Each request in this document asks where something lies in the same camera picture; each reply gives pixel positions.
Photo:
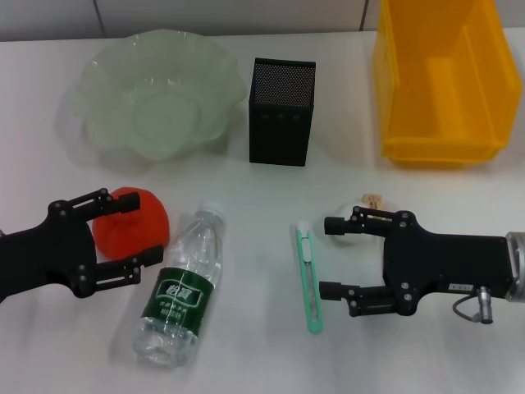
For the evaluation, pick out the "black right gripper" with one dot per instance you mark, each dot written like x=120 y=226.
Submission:
x=443 y=262

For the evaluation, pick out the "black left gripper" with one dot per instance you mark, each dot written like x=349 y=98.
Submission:
x=49 y=254

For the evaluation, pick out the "red-orange orange fruit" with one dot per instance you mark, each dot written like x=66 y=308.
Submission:
x=123 y=238

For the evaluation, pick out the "green utility knife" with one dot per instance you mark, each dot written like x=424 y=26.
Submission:
x=307 y=262

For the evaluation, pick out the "clear water bottle green label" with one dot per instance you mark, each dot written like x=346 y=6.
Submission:
x=180 y=287

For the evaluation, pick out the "beige eraser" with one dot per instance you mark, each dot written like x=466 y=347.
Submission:
x=373 y=201

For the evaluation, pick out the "pale green glass fruit plate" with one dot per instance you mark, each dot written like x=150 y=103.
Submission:
x=123 y=82

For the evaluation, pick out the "black mesh pen holder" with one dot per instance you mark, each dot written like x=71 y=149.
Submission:
x=279 y=123

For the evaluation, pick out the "yellow plastic bin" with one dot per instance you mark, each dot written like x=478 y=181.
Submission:
x=451 y=102

